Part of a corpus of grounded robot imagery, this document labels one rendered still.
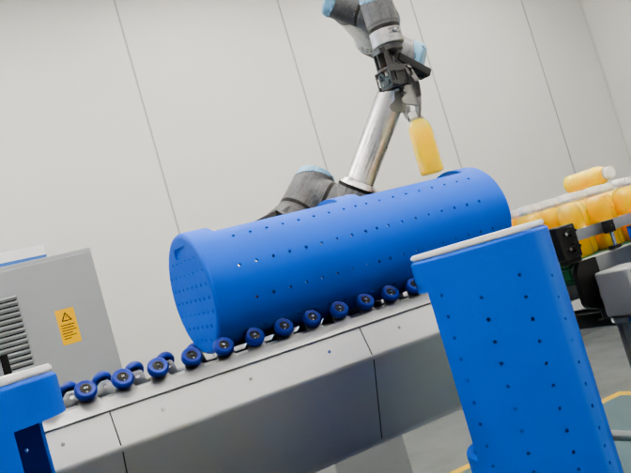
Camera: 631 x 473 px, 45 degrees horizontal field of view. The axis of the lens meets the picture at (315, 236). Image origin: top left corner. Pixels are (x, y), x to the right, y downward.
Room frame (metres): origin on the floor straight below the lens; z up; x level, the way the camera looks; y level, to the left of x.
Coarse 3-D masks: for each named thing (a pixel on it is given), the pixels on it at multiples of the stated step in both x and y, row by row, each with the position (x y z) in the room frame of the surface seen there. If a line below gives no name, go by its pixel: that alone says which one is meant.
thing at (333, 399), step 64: (384, 320) 1.83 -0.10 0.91; (192, 384) 1.59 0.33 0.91; (256, 384) 1.64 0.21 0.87; (320, 384) 1.71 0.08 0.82; (384, 384) 1.81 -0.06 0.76; (448, 384) 1.92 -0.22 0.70; (64, 448) 1.44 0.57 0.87; (128, 448) 1.49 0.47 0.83; (192, 448) 1.56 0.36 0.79; (256, 448) 1.65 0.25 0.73; (320, 448) 1.74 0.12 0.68
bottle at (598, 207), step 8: (600, 192) 2.18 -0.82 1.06; (592, 200) 2.17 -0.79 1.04; (600, 200) 2.16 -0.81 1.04; (592, 208) 2.17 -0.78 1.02; (600, 208) 2.16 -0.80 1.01; (608, 208) 2.16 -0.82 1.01; (592, 216) 2.18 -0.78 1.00; (600, 216) 2.16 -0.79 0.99; (608, 216) 2.16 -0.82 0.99; (616, 232) 2.17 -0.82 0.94; (600, 240) 2.17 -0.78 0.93; (608, 240) 2.16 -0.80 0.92; (616, 240) 2.16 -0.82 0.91; (600, 248) 2.18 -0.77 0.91
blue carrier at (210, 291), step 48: (384, 192) 1.93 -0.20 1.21; (432, 192) 1.95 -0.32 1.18; (480, 192) 2.01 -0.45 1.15; (192, 240) 1.66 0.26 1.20; (240, 240) 1.69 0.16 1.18; (288, 240) 1.72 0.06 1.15; (336, 240) 1.77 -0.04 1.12; (384, 240) 1.83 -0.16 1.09; (432, 240) 1.90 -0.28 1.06; (192, 288) 1.72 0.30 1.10; (240, 288) 1.64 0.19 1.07; (288, 288) 1.70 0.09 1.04; (336, 288) 1.78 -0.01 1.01; (192, 336) 1.80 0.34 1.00; (240, 336) 1.70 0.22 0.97
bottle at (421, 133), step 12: (420, 120) 2.08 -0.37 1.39; (408, 132) 2.10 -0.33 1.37; (420, 132) 2.07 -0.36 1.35; (432, 132) 2.09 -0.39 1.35; (420, 144) 2.08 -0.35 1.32; (432, 144) 2.08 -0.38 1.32; (420, 156) 2.08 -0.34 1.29; (432, 156) 2.07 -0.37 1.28; (420, 168) 2.09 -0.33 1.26; (432, 168) 2.07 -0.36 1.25
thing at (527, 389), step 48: (528, 240) 1.43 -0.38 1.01; (432, 288) 1.48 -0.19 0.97; (480, 288) 1.42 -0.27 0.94; (528, 288) 1.42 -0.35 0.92; (480, 336) 1.43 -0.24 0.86; (528, 336) 1.41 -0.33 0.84; (576, 336) 1.47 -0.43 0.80; (480, 384) 1.45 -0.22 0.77; (528, 384) 1.41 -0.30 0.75; (576, 384) 1.43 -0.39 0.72; (480, 432) 1.47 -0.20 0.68; (528, 432) 1.42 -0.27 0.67; (576, 432) 1.42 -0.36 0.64
